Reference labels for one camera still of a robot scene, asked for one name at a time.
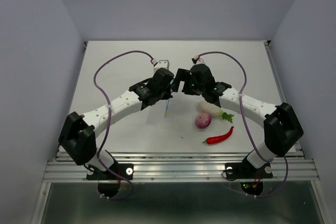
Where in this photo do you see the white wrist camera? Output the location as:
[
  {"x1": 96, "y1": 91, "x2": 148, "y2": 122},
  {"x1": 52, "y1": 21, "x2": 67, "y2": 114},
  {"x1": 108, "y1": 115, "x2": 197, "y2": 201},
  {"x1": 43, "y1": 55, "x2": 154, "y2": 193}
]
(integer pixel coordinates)
[
  {"x1": 153, "y1": 59, "x2": 170, "y2": 73},
  {"x1": 192, "y1": 57, "x2": 205, "y2": 65}
]

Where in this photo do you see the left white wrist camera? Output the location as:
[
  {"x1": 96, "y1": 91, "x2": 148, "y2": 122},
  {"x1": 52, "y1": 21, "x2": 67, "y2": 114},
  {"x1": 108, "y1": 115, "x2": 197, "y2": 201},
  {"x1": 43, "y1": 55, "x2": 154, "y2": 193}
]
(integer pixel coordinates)
[{"x1": 153, "y1": 59, "x2": 170, "y2": 73}]

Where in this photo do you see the red chili pepper toy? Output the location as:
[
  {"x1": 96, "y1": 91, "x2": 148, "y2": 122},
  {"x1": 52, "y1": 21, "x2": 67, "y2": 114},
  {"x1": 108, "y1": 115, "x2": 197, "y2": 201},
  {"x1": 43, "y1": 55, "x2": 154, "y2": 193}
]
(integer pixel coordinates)
[{"x1": 203, "y1": 126, "x2": 234, "y2": 145}]

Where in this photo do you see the white radish toy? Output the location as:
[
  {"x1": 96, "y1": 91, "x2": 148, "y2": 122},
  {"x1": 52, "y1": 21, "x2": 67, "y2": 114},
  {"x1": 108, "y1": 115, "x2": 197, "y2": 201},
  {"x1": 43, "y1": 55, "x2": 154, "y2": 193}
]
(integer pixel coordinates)
[{"x1": 198, "y1": 101, "x2": 234, "y2": 123}]

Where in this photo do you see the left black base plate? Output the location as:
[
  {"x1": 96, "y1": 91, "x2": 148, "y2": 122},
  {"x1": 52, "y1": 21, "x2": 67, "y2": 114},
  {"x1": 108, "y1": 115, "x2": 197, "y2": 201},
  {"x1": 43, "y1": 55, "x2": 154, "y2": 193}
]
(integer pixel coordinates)
[{"x1": 86, "y1": 163, "x2": 134, "y2": 181}]

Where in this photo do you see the purple onion toy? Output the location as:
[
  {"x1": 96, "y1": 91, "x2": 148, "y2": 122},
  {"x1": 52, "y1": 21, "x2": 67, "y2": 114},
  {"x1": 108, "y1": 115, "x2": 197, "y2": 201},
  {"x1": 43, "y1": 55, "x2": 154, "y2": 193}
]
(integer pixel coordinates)
[{"x1": 195, "y1": 113, "x2": 212, "y2": 129}]

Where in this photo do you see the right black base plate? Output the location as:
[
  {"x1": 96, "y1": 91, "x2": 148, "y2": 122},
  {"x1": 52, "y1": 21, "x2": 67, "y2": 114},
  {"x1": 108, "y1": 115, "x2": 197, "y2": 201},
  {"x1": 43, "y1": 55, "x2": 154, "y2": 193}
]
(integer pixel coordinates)
[{"x1": 224, "y1": 162, "x2": 273, "y2": 180}]

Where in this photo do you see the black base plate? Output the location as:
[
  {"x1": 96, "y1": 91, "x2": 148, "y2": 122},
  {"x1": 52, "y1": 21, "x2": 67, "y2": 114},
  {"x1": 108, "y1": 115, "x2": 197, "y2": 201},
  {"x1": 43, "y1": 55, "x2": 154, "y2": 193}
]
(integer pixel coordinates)
[
  {"x1": 224, "y1": 162, "x2": 273, "y2": 180},
  {"x1": 86, "y1": 163, "x2": 134, "y2": 181}
]

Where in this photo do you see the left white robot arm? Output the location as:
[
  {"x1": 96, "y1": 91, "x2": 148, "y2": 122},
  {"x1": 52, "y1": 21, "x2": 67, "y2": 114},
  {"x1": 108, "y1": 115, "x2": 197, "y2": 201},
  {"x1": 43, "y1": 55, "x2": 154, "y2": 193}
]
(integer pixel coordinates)
[{"x1": 58, "y1": 68, "x2": 174, "y2": 179}]

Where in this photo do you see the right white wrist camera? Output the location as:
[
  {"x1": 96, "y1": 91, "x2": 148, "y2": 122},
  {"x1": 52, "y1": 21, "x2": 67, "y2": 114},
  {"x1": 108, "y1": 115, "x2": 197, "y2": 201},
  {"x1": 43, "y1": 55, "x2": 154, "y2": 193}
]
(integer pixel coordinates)
[{"x1": 192, "y1": 57, "x2": 205, "y2": 65}]

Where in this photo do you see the aluminium mounting rail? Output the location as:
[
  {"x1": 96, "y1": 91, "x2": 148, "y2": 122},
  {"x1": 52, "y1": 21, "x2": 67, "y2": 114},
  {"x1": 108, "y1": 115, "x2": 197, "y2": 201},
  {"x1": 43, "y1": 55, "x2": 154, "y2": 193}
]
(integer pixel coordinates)
[{"x1": 43, "y1": 152, "x2": 320, "y2": 183}]

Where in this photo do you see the clear zip top bag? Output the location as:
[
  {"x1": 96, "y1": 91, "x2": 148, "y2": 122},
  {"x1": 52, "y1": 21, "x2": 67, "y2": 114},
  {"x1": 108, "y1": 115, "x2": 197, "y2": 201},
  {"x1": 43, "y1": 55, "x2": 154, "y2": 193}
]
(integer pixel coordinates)
[{"x1": 146, "y1": 90, "x2": 172, "y2": 125}]

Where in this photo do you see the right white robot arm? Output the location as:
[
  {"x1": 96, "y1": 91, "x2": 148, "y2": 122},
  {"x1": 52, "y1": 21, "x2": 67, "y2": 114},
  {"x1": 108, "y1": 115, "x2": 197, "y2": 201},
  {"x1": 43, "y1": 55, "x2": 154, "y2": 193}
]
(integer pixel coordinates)
[{"x1": 172, "y1": 63, "x2": 303, "y2": 177}]

